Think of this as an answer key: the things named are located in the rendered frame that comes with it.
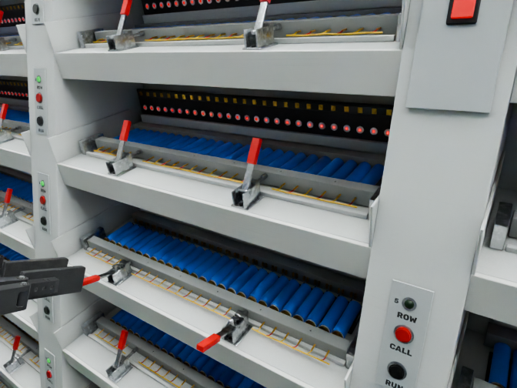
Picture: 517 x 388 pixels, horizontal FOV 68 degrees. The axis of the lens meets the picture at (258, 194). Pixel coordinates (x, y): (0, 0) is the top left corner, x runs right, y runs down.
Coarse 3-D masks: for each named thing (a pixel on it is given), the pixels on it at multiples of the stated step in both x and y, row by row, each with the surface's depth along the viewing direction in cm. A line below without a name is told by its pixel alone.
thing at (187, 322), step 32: (96, 224) 82; (64, 256) 77; (96, 256) 77; (96, 288) 72; (128, 288) 68; (160, 288) 67; (320, 288) 63; (160, 320) 63; (192, 320) 59; (224, 320) 59; (224, 352) 55; (256, 352) 53; (288, 352) 52; (352, 352) 48; (288, 384) 50; (320, 384) 48
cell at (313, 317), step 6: (324, 294) 59; (330, 294) 59; (324, 300) 58; (330, 300) 58; (318, 306) 57; (324, 306) 57; (312, 312) 56; (318, 312) 56; (324, 312) 56; (312, 318) 55; (318, 318) 55; (318, 324) 55
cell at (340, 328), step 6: (348, 306) 56; (354, 306) 56; (360, 306) 57; (348, 312) 55; (354, 312) 55; (342, 318) 54; (348, 318) 54; (354, 318) 55; (336, 324) 54; (342, 324) 53; (348, 324) 53; (336, 330) 53; (342, 330) 52; (348, 330) 53
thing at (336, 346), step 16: (96, 240) 78; (112, 256) 75; (128, 256) 72; (144, 256) 71; (160, 272) 67; (176, 272) 66; (192, 288) 63; (208, 288) 62; (224, 304) 60; (240, 304) 58; (256, 304) 58; (256, 320) 57; (272, 320) 55; (288, 320) 54; (304, 336) 52; (320, 336) 51; (336, 336) 51; (304, 352) 51; (336, 352) 50
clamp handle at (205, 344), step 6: (234, 324) 54; (222, 330) 53; (228, 330) 54; (210, 336) 51; (216, 336) 51; (222, 336) 52; (204, 342) 50; (210, 342) 50; (216, 342) 51; (198, 348) 49; (204, 348) 49
